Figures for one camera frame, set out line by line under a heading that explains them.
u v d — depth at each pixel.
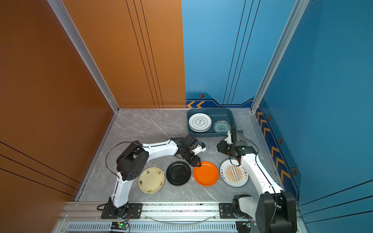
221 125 1.09
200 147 0.83
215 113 1.16
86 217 0.76
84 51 0.85
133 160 0.57
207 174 0.85
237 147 0.63
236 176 0.85
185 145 0.75
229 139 0.77
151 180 0.79
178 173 0.86
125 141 0.56
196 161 0.80
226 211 0.72
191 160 0.80
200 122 1.09
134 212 0.74
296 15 0.72
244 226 0.70
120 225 0.71
